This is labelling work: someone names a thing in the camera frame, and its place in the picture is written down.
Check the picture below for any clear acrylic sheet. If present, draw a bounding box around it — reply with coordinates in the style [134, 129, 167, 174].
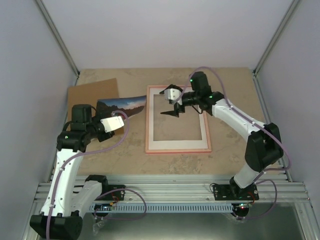
[153, 95, 202, 141]

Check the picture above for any white mat board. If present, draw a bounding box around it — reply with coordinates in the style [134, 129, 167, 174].
[145, 85, 212, 154]

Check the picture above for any landscape photo print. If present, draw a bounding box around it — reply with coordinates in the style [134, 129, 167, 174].
[96, 95, 147, 117]

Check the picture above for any brown cardboard backing board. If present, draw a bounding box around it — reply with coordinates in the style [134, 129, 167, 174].
[67, 78, 120, 122]

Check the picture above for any pink wooden picture frame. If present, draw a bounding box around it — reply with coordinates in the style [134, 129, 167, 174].
[145, 85, 212, 154]

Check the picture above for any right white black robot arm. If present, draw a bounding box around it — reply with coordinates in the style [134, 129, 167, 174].
[160, 71, 284, 200]

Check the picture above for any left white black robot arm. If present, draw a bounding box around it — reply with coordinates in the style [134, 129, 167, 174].
[29, 104, 124, 240]

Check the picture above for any left controller circuit board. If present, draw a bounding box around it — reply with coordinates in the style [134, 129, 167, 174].
[93, 202, 117, 211]

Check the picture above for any controller circuit board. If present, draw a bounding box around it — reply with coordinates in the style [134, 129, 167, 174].
[235, 201, 253, 209]
[93, 202, 117, 211]

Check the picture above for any right controller circuit board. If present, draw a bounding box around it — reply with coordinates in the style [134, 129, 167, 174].
[235, 201, 253, 209]

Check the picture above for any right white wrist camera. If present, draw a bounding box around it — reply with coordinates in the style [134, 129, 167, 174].
[164, 88, 182, 105]

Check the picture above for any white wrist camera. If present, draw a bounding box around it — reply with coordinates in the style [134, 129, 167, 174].
[164, 88, 182, 105]
[100, 116, 125, 133]

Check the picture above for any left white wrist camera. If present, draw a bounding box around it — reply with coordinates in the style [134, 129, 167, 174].
[100, 116, 125, 133]

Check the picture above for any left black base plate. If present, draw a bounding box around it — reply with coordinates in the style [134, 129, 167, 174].
[97, 184, 126, 202]

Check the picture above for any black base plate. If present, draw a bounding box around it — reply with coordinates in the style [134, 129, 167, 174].
[97, 184, 126, 202]
[209, 183, 260, 201]

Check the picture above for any slotted blue cable duct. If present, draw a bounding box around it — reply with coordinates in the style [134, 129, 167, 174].
[89, 203, 233, 214]

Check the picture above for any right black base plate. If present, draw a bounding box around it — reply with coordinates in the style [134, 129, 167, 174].
[209, 183, 260, 201]

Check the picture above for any aluminium mounting rail bed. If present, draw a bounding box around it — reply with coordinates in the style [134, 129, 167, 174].
[34, 159, 311, 205]

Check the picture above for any left aluminium corner post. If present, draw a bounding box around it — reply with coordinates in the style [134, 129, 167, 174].
[34, 0, 80, 79]

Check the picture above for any aluminium corner post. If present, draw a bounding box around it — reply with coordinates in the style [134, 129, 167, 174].
[252, 0, 302, 76]
[34, 0, 80, 79]

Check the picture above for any right aluminium corner post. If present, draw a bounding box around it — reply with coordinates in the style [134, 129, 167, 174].
[252, 0, 302, 76]

